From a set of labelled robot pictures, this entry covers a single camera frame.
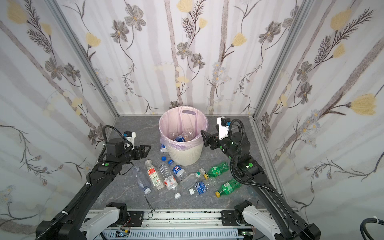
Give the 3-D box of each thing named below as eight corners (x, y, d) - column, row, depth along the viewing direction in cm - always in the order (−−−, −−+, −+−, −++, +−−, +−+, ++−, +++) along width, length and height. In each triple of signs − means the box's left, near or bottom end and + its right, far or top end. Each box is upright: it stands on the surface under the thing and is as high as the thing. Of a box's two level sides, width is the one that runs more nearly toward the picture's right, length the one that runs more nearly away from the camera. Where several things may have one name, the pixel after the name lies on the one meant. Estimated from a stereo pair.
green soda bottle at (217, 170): (207, 182, 88) (208, 179, 83) (203, 176, 91) (204, 172, 86) (228, 170, 93) (229, 166, 88) (223, 164, 96) (225, 160, 91)
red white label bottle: (157, 191, 84) (155, 188, 79) (145, 163, 95) (142, 159, 90) (165, 186, 86) (163, 183, 81) (152, 159, 96) (150, 155, 91)
